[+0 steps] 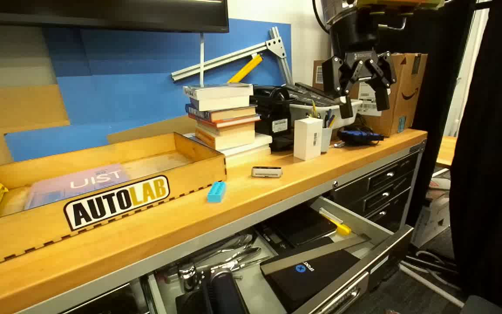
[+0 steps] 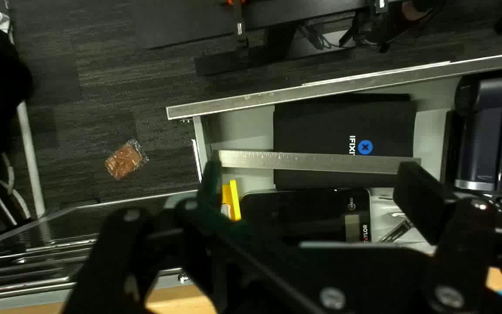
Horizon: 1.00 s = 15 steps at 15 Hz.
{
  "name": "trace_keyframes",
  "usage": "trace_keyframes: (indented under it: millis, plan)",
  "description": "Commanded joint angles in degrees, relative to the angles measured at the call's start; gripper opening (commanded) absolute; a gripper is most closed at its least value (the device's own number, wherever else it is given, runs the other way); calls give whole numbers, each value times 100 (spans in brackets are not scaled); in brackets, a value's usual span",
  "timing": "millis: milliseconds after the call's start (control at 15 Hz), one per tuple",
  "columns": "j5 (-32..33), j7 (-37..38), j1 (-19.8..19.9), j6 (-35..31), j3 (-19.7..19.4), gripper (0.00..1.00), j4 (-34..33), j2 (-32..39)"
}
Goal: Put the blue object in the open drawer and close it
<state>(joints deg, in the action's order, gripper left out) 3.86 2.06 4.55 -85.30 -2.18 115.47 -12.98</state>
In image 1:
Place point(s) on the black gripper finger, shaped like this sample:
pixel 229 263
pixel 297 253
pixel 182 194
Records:
pixel 346 106
pixel 381 92

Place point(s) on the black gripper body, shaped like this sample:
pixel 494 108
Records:
pixel 356 66

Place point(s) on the small blue object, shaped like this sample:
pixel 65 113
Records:
pixel 217 192

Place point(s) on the black drawer cabinet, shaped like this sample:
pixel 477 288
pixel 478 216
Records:
pixel 383 194

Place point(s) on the black case in drawer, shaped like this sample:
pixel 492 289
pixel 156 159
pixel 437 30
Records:
pixel 297 279

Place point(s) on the open grey metal drawer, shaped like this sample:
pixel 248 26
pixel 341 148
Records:
pixel 227 279

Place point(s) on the white plastic bin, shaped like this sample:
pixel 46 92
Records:
pixel 322 110

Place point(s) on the white pen cup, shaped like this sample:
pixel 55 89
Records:
pixel 327 132

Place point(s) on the cardboard box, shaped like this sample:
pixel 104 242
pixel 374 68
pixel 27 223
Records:
pixel 411 70

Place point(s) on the white rectangular box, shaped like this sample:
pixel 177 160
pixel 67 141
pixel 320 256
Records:
pixel 308 138

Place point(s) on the black device behind books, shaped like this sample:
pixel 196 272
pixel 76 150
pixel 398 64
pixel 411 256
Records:
pixel 273 105

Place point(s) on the yellow bar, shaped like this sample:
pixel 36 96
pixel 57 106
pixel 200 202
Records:
pixel 247 70

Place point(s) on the stack of books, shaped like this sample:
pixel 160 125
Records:
pixel 226 120

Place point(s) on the black monitor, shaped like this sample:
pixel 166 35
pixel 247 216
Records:
pixel 201 16

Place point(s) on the purple UIST booklet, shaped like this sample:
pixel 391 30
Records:
pixel 74 183

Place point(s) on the wooden Autolab tray box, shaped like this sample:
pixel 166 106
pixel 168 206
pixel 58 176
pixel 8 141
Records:
pixel 161 169

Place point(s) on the aluminium rail with bracket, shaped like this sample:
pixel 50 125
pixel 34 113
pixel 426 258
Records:
pixel 275 44

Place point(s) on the yellow handled tool in drawer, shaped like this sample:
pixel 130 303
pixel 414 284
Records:
pixel 343 228

